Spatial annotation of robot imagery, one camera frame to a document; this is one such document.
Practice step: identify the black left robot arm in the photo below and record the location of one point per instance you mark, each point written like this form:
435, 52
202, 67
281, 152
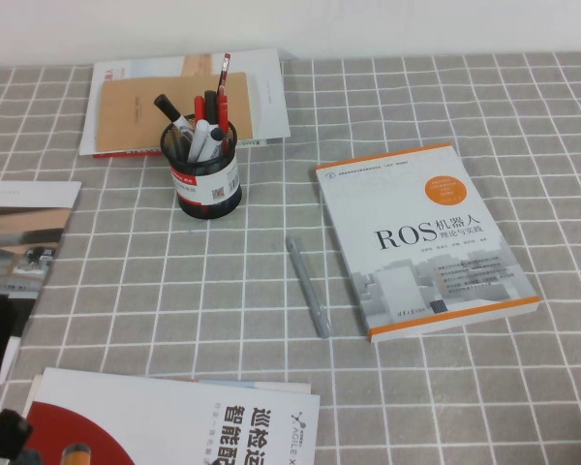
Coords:
9, 431

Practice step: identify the black mesh pen holder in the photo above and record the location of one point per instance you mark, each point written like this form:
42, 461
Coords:
208, 203

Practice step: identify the short red pen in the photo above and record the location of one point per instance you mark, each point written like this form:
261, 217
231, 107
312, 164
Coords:
199, 107

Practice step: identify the grey pen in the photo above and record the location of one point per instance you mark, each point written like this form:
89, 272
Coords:
307, 286

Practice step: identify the small white card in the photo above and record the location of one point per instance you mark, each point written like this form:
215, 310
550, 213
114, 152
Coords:
12, 358

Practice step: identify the photo-printed brochure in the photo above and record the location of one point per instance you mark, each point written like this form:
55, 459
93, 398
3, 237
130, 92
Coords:
19, 227

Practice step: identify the red white AgileX brochure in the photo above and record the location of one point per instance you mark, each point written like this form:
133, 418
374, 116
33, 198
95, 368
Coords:
174, 416

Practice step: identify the red-edged book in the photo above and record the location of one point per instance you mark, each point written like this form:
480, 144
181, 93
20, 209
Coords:
126, 154

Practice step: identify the brown paper notebook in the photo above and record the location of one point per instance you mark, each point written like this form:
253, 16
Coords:
135, 121

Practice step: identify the white paper sheet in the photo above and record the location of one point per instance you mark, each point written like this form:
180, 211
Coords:
271, 386

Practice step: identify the small black-capped white marker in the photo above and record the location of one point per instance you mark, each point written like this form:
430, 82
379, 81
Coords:
217, 135

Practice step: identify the tall black marker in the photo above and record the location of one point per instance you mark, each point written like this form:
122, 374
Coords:
210, 106

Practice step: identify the thin red pencil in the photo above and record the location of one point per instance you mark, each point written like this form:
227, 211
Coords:
226, 72

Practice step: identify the stack of books with brown cover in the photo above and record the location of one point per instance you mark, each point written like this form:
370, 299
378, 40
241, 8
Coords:
266, 106

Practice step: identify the grey checkered tablecloth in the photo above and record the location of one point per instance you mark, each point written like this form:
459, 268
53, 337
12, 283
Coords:
416, 387

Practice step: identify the white orange ROS book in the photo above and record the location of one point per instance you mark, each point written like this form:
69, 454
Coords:
416, 218

